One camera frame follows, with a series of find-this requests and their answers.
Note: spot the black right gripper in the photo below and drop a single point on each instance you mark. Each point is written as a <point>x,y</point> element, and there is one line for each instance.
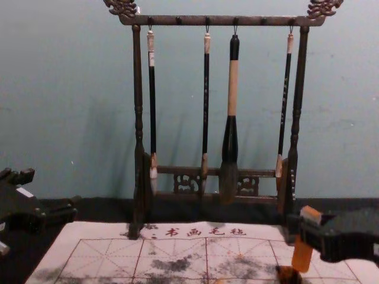
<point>352,236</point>

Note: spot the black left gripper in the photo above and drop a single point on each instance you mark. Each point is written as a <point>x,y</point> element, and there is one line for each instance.
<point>20,213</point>

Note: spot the black table cloth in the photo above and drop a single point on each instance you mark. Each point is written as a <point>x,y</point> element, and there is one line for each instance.
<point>100,208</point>

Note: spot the thin black brush, speckled shaft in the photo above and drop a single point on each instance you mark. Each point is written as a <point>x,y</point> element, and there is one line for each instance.
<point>284,112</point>

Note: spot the dark carved wooden brush rack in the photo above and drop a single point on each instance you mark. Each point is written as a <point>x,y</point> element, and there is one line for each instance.
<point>138,118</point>

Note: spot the black brush with white cap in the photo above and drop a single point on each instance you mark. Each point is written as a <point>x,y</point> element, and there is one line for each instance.
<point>152,118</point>

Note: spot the white felt mat, red grid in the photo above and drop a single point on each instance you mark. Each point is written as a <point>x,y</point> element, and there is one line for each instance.
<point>183,251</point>

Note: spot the thin black brush, brown tip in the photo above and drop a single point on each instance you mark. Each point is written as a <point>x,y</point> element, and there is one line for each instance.
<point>205,118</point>

